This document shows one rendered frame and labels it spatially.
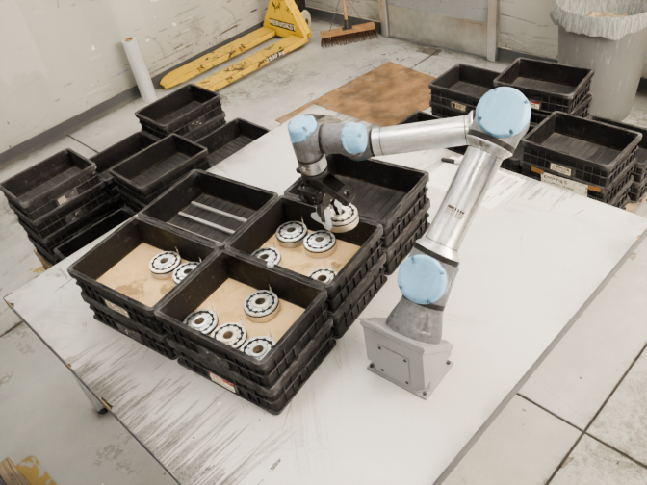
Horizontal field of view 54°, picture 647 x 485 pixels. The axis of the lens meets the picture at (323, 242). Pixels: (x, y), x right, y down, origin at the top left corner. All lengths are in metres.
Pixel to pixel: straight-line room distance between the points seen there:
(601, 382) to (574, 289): 0.75
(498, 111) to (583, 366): 1.50
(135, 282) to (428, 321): 0.96
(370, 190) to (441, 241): 0.77
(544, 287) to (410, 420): 0.62
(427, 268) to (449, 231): 0.10
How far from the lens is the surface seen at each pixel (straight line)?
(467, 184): 1.49
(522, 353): 1.85
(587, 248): 2.19
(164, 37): 5.41
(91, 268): 2.16
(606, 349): 2.83
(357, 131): 1.57
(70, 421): 2.97
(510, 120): 1.48
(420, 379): 1.69
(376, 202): 2.16
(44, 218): 3.30
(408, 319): 1.64
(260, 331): 1.80
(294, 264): 1.97
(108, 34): 5.17
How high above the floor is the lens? 2.12
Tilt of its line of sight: 40 degrees down
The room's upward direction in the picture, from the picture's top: 11 degrees counter-clockwise
